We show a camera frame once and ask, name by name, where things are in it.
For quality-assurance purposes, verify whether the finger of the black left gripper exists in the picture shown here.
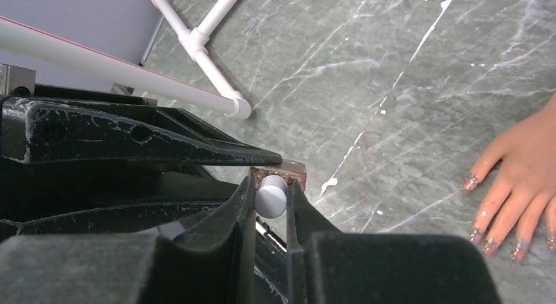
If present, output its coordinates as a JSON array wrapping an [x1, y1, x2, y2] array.
[[1, 97, 282, 166], [1, 172, 237, 240]]

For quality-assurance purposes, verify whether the mannequin practice hand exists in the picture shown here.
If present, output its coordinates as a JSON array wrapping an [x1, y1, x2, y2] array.
[[462, 97, 555, 262]]

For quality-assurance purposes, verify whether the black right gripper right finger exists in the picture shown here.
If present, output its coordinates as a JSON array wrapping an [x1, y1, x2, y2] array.
[[287, 180, 501, 304]]

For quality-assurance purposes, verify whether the glitter nail polish bottle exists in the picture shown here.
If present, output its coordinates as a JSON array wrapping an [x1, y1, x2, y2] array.
[[249, 159, 308, 191]]

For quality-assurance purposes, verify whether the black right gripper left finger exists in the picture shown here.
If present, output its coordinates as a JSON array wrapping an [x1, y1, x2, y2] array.
[[1, 176, 256, 303]]

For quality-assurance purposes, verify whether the white nail polish brush cap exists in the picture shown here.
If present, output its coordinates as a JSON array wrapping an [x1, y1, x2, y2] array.
[[254, 175, 287, 219]]

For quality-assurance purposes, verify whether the white PVC pipe frame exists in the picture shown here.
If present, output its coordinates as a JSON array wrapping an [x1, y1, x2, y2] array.
[[1, 0, 252, 120]]

